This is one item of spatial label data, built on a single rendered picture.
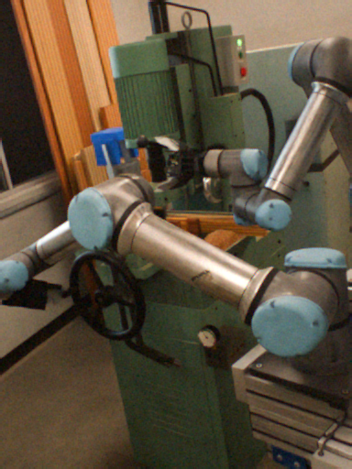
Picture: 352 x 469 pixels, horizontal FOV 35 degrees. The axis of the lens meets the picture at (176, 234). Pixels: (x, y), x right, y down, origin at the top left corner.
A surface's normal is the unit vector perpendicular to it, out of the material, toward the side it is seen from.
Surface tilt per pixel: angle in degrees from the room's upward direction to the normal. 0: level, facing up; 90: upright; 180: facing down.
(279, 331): 94
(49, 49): 87
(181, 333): 90
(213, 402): 90
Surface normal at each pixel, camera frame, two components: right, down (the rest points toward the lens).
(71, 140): 0.86, -0.04
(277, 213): 0.28, 0.25
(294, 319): -0.36, 0.40
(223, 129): -0.57, 0.33
